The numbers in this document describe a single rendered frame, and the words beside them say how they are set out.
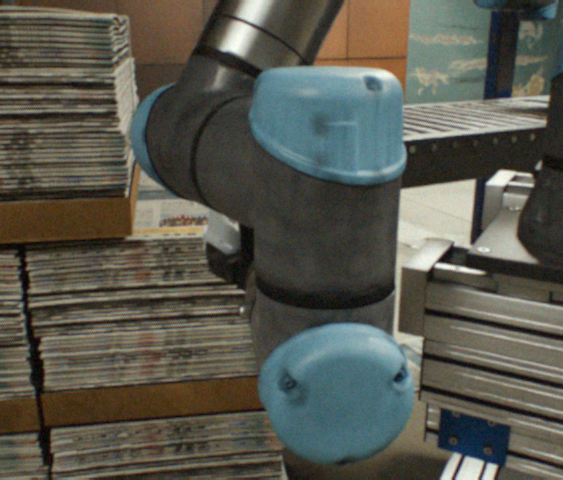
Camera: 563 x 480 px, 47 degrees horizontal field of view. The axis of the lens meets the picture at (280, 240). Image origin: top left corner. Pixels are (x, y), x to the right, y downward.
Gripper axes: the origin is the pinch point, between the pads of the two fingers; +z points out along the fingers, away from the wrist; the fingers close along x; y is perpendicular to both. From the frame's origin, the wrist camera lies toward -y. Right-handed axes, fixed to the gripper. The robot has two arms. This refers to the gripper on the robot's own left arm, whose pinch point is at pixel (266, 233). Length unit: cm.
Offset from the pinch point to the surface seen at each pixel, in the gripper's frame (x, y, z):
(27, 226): 24.3, 0.0, 5.6
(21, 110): 23.4, 11.9, 5.5
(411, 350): -62, -84, 128
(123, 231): 14.7, -1.1, 6.1
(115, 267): 16.0, -5.5, 7.3
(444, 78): -206, -24, 490
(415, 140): -44, -6, 86
